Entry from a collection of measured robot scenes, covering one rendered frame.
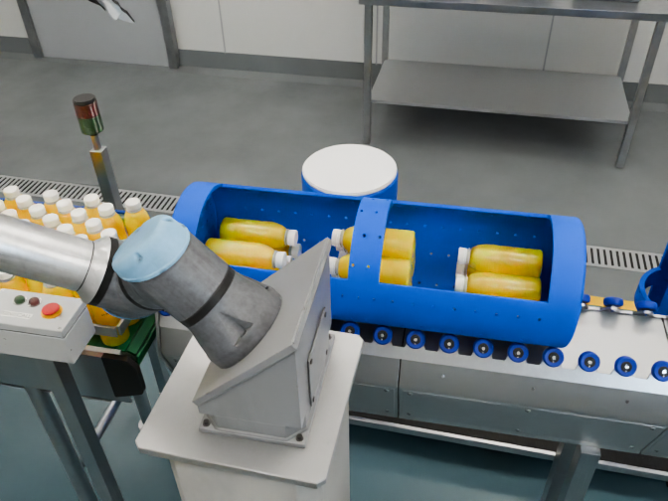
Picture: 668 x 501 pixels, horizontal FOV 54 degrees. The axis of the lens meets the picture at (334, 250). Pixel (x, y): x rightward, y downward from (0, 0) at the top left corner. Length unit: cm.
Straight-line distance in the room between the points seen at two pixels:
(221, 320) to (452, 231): 76
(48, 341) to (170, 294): 55
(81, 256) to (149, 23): 431
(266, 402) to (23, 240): 44
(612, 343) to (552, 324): 28
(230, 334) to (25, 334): 62
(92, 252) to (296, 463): 46
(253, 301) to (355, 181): 92
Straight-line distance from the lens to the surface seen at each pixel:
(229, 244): 149
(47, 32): 583
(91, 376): 173
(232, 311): 99
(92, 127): 198
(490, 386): 156
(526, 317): 138
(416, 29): 476
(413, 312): 139
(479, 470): 247
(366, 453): 247
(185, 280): 98
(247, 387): 101
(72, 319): 148
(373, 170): 192
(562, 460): 208
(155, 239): 97
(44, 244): 108
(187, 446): 112
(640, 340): 168
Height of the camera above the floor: 205
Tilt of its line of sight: 39 degrees down
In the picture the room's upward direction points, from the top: 2 degrees counter-clockwise
